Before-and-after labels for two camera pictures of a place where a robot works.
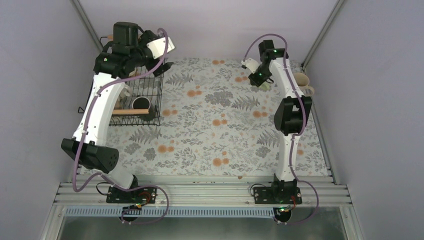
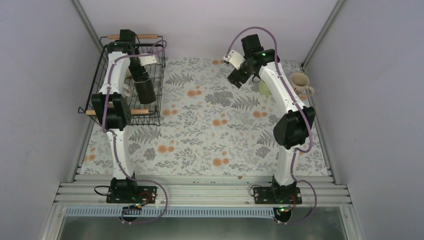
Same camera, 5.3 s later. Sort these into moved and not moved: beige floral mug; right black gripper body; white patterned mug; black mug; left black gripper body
Moved: right black gripper body; left black gripper body; black mug
Not moved: white patterned mug; beige floral mug
